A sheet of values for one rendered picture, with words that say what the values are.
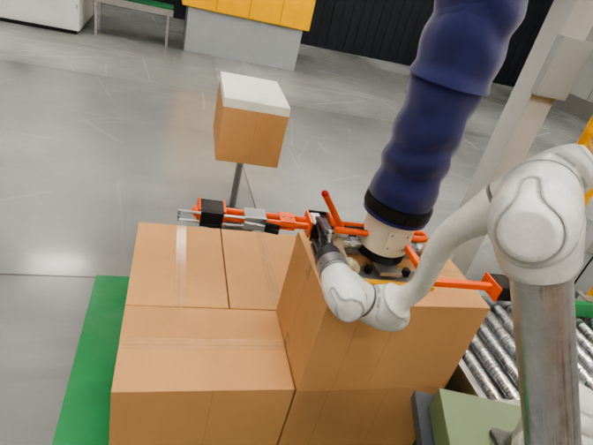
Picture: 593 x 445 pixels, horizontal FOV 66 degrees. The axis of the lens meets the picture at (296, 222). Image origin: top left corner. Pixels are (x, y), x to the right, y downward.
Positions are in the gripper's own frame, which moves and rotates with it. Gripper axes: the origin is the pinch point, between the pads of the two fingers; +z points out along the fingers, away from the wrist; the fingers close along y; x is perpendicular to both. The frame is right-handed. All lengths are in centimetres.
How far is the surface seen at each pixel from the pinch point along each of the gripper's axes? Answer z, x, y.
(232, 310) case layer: 16, -17, 54
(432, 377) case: -22, 54, 48
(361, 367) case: -23, 22, 41
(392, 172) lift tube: -4.0, 17.9, -23.5
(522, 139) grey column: 92, 143, -13
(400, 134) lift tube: -2.8, 16.7, -35.3
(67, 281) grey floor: 95, -94, 109
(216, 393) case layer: -22, -25, 55
